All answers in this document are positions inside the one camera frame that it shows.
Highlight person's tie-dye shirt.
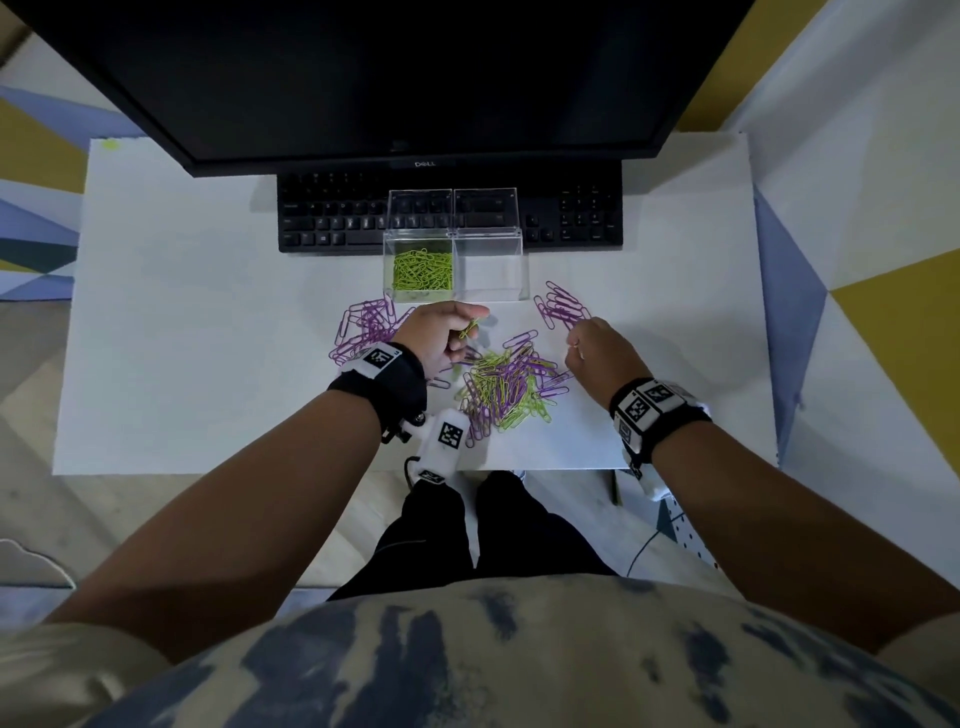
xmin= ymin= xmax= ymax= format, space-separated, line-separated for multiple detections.
xmin=0 ymin=573 xmax=960 ymax=728

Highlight person's left hand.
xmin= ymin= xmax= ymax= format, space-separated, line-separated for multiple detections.
xmin=389 ymin=301 xmax=490 ymax=382

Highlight person's right hand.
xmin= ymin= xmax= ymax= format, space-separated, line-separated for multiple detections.
xmin=564 ymin=316 xmax=652 ymax=412

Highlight person's left forearm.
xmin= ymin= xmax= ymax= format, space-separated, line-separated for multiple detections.
xmin=44 ymin=389 xmax=382 ymax=665

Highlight black right wristband with markers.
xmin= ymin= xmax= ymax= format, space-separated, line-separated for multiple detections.
xmin=608 ymin=377 xmax=714 ymax=478

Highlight person's right forearm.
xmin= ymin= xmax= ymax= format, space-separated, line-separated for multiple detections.
xmin=652 ymin=419 xmax=960 ymax=654

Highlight black wristband with markers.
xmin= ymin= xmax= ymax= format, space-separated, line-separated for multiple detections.
xmin=327 ymin=342 xmax=429 ymax=444
xmin=608 ymin=377 xmax=714 ymax=478

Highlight black keyboard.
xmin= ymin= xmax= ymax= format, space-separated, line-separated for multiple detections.
xmin=277 ymin=159 xmax=624 ymax=255

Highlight heap of green paper clips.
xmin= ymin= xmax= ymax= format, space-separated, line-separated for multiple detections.
xmin=392 ymin=248 xmax=455 ymax=292

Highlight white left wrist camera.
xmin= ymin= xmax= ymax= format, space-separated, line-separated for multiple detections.
xmin=408 ymin=408 xmax=472 ymax=487

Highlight pile of mixed paper clips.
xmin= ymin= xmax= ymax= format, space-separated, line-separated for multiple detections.
xmin=427 ymin=329 xmax=575 ymax=449

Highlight black computer monitor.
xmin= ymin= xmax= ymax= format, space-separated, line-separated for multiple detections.
xmin=7 ymin=0 xmax=755 ymax=179

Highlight person's black trousers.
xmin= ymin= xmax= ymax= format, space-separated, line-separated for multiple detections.
xmin=327 ymin=470 xmax=618 ymax=601

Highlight black left wristband with markers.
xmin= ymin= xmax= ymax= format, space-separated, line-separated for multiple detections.
xmin=327 ymin=342 xmax=429 ymax=444

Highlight white cable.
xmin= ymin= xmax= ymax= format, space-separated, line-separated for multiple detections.
xmin=0 ymin=538 xmax=79 ymax=592

